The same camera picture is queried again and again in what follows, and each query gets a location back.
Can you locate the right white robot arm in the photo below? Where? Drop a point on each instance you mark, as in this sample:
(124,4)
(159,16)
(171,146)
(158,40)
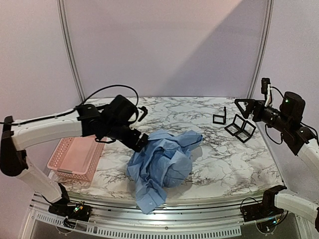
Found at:
(302,142)

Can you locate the aluminium front rail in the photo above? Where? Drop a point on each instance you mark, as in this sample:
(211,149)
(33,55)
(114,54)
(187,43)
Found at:
(116,219)

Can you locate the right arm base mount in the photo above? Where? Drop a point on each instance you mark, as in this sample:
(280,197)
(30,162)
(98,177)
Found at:
(266,219)

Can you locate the open black frame box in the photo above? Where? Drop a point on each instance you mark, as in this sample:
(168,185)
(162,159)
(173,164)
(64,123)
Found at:
(241,129)

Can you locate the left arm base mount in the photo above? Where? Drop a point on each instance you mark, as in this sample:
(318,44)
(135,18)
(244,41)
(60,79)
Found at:
(72,212)

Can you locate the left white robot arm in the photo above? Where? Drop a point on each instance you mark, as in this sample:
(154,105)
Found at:
(108,123)

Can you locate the pink plastic basket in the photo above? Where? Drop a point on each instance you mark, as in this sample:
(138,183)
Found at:
(76,158)

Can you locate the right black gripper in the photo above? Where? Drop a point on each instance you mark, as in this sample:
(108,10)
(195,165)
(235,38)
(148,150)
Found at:
(254,109)

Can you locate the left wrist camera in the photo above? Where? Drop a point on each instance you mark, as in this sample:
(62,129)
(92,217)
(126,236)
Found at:
(142,113)

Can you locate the upright black frame box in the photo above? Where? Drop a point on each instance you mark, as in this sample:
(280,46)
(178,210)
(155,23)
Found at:
(220,119)

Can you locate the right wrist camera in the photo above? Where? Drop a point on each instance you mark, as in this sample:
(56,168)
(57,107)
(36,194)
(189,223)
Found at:
(266,90)

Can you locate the blue button-up shirt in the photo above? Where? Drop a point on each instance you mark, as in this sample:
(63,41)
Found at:
(165,162)

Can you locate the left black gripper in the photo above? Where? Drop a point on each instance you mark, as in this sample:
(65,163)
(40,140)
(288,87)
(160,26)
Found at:
(141,143)

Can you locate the right aluminium corner post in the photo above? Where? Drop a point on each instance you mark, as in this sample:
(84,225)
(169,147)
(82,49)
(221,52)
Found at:
(262,47)

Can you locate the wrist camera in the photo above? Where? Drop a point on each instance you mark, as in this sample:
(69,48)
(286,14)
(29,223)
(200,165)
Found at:
(266,90)
(142,113)

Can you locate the left aluminium corner post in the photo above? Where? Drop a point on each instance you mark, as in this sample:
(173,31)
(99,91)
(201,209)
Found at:
(61,6)

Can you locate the aluminium corner post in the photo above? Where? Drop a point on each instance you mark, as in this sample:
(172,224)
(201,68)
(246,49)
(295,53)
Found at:
(61,6)
(262,47)

